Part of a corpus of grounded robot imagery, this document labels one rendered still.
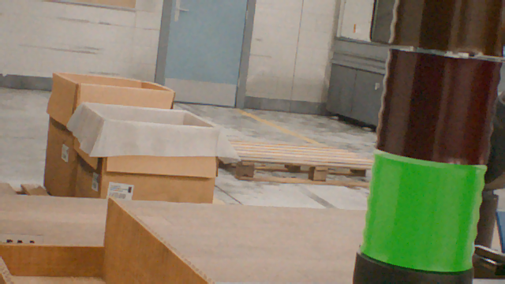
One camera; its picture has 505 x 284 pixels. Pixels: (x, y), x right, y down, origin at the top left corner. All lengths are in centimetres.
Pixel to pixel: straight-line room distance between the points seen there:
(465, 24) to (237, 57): 1154
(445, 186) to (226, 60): 1151
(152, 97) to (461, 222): 435
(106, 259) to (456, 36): 52
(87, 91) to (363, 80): 703
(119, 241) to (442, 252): 46
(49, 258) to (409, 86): 51
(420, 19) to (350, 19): 1157
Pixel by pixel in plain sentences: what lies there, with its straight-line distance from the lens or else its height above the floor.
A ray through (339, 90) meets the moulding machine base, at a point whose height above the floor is 36.
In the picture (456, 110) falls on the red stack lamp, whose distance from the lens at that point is 32.
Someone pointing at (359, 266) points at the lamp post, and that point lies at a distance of 34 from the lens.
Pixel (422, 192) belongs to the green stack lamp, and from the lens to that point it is 32.
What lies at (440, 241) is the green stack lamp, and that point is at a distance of 33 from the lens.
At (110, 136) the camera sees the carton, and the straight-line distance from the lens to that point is 400.
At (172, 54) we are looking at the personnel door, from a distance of 1164.
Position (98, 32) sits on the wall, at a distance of 1147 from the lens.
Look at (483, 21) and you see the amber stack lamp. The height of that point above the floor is 113.
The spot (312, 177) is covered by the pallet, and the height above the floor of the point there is 5.
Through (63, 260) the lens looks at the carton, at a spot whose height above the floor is 92.
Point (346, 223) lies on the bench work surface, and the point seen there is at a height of 90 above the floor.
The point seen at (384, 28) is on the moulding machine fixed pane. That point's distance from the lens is 1108.
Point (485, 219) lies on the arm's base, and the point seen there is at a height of 95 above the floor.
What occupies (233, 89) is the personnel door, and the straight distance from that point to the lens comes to 1188.
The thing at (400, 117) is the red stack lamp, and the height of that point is 110.
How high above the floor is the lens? 113
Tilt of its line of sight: 7 degrees down
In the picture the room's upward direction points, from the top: 7 degrees clockwise
